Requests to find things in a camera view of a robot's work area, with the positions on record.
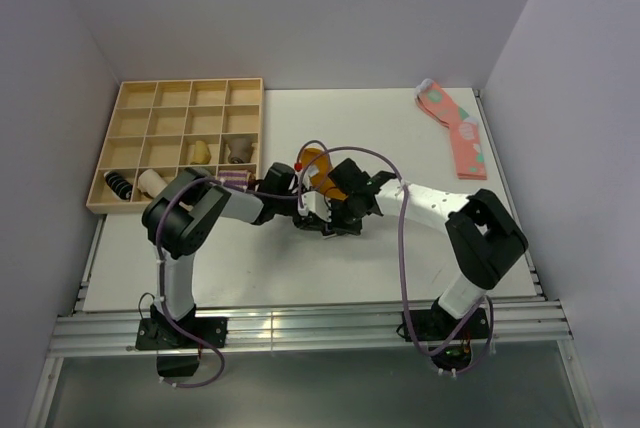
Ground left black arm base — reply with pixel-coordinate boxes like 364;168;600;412
135;305;228;381

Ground beige rolled sock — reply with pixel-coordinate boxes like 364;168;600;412
137;169;168;199

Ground pink patterned sock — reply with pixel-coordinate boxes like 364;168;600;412
414;78;487;180

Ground wooden compartment tray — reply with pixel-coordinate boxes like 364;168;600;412
86;78;264;214

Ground yellow rolled sock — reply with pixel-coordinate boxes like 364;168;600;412
189;140;211;165

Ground black rolled sock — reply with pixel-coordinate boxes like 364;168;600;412
104;171;133;201

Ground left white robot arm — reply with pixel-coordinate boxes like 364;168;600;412
142;163;298;347

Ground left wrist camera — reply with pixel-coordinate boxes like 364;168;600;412
295;191;333;236

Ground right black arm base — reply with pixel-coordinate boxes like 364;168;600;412
409;296;495;378

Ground purple striped rolled sock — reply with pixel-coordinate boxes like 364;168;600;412
217;170;256;192

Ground aluminium mounting rail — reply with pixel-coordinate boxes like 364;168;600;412
47;299;572;358

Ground taupe rolled sock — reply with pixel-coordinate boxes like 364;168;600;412
221;134;254;164

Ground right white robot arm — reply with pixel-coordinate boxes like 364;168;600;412
328;159;529;338

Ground mustard yellow striped sock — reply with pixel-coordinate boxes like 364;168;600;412
299;147;346;201

